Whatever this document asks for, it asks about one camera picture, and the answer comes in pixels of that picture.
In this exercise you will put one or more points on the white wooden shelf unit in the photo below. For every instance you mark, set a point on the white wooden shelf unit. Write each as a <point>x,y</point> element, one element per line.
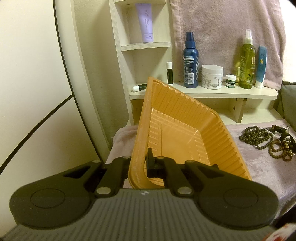
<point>138,61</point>

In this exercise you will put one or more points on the small green-label jar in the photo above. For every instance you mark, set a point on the small green-label jar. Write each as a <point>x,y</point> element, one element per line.
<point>230,81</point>

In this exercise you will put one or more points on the white-capped lip balm stick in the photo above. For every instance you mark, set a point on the white-capped lip balm stick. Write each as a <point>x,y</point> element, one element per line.
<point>169,70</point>

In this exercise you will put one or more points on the white cream jar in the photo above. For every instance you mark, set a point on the white cream jar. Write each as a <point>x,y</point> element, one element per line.
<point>212,76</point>

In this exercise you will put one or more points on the lilac standing tube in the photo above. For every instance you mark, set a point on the lilac standing tube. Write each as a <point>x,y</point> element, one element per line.
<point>144,13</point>

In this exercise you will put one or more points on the hanging lilac towel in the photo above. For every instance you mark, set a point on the hanging lilac towel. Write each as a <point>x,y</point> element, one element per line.
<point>219,32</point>

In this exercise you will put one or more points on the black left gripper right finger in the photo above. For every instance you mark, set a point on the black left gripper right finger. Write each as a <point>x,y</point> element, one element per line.
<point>223,198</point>

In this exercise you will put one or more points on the black strap wristwatch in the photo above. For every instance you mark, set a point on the black strap wristwatch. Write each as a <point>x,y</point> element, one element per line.
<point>286,139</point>

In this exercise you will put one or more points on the green oil spray bottle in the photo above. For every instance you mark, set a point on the green oil spray bottle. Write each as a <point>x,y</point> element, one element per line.
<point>247,61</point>

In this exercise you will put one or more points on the blue spray bottle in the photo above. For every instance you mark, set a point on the blue spray bottle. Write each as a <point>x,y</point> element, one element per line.
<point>190,62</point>

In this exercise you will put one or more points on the grey cushion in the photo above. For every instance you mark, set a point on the grey cushion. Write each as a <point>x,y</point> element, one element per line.
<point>285,104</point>

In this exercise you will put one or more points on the blue white tube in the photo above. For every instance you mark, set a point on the blue white tube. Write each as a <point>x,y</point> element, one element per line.
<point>261,66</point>

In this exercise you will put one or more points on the lilac plush towel mat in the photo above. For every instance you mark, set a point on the lilac plush towel mat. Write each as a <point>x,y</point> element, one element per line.
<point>276,174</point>

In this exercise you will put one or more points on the orange plastic tray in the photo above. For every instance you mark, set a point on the orange plastic tray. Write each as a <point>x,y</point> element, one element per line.
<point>173,124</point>

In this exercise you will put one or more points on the dark green lying tube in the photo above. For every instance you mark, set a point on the dark green lying tube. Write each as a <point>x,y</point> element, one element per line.
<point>139,87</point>

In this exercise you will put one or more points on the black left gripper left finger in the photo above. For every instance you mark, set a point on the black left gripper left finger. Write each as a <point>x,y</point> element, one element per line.
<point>63,198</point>

